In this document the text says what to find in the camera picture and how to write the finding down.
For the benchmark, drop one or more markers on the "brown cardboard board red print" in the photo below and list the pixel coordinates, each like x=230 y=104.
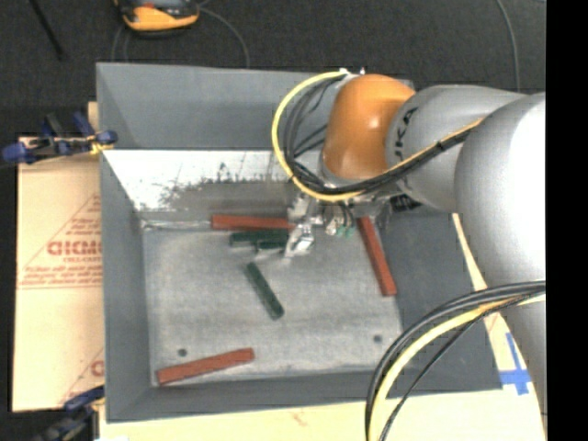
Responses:
x=55 y=292

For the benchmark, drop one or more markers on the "dark green flat block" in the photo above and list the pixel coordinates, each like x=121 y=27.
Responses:
x=264 y=290
x=257 y=236

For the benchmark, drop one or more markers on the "red-brown flat block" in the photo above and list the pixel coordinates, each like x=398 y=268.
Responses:
x=377 y=260
x=248 y=222
x=204 y=366

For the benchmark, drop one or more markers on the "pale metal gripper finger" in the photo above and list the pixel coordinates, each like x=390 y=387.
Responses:
x=301 y=241
x=302 y=207

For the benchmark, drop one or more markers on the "black cylinder on white bracket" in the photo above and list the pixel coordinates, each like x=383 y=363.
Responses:
x=405 y=203

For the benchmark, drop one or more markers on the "grey metal bin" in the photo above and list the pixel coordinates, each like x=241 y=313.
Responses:
x=206 y=292

